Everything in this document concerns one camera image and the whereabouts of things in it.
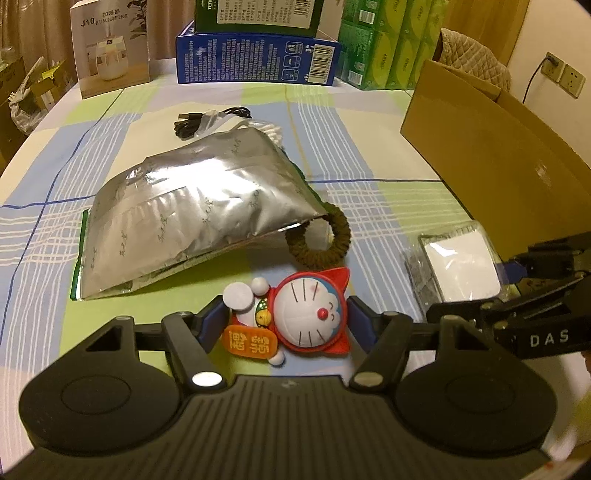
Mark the blue carton box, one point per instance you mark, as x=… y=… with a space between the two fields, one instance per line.
x=240 y=60

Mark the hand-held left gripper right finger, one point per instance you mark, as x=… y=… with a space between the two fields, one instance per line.
x=362 y=319

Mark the clear packet with white card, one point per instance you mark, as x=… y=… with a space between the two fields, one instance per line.
x=457 y=263

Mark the dark green carton box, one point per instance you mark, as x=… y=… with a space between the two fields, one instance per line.
x=249 y=18

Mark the pile of cardboard boxes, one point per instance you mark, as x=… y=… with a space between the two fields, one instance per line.
x=41 y=87

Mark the beige quilted cushion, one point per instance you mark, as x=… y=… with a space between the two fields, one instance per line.
x=471 y=57

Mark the brown cardboard box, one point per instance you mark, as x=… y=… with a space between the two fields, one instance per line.
x=485 y=152

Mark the cat figurine with red hood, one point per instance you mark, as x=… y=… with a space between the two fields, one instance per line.
x=309 y=314

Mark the white humidifier box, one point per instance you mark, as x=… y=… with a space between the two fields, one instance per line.
x=111 y=55

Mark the white wall socket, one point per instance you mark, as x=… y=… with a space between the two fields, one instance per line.
x=572 y=82
x=552 y=67

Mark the beige curtain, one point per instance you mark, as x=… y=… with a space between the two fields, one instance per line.
x=37 y=23

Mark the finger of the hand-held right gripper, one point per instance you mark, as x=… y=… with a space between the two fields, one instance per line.
x=515 y=270
x=455 y=311

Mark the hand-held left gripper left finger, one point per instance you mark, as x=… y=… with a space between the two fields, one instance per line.
x=215 y=325

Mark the stack of green tissue packs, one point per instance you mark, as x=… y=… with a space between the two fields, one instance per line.
x=392 y=50

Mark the plaid bed sheet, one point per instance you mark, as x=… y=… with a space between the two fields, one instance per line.
x=346 y=138

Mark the silver foil bag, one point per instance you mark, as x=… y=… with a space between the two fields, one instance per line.
x=194 y=198

